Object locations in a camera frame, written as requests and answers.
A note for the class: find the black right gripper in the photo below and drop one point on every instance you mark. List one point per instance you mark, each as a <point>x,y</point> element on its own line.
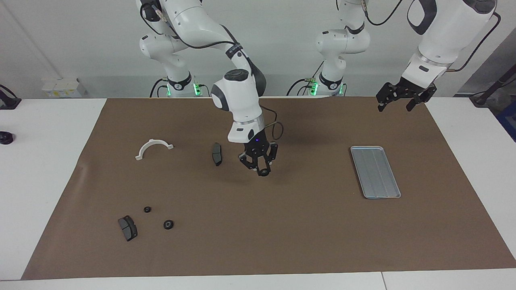
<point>260,147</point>

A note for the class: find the blue crate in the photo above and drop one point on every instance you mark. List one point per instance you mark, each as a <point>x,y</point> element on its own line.
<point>508,121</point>

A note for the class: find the white curved plastic bracket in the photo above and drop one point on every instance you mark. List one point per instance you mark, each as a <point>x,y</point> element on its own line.
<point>152,141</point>

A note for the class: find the white power strip box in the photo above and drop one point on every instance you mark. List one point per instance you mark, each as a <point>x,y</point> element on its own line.
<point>60,86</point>

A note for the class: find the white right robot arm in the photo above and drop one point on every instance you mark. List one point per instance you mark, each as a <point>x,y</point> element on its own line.
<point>238,96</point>

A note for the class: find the silver metal tray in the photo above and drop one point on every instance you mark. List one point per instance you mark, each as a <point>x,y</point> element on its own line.
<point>377,177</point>

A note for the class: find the single dark grey brake pad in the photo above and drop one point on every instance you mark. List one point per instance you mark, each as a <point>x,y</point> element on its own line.
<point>217,154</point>

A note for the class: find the black stand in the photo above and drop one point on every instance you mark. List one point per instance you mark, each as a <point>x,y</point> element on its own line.
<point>489,88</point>

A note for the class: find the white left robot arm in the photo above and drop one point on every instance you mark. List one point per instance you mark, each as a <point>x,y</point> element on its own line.
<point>443,36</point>

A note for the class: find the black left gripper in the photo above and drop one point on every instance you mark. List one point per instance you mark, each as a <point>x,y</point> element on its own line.
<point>411,88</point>

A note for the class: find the brown table mat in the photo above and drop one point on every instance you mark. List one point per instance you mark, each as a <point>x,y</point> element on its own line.
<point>262,225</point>

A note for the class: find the black round knob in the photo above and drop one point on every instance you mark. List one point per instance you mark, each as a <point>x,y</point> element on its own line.
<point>5,138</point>

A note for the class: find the large black bearing gear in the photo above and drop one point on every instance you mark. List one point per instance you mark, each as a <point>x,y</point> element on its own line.
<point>165,224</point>
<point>261,174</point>

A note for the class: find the grooved dark grey brake pad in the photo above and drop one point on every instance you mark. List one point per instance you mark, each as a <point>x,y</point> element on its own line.
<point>128,229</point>

